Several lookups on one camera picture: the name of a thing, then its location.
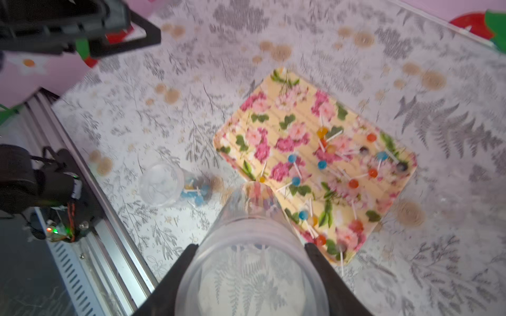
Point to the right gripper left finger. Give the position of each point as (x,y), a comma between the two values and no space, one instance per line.
(161,302)

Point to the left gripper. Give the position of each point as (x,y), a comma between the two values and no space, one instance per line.
(52,26)

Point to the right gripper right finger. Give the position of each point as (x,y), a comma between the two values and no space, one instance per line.
(341,300)

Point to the clear jar orange candies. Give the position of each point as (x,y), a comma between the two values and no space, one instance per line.
(472,209)

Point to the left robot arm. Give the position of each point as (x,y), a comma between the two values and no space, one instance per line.
(18,180)

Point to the clear jar blue candies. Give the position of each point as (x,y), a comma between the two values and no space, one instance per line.
(165,184)

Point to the candies on tray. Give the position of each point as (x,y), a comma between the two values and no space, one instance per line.
(338,193)

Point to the floral rectangular tray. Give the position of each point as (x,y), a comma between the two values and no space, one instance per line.
(283,114)

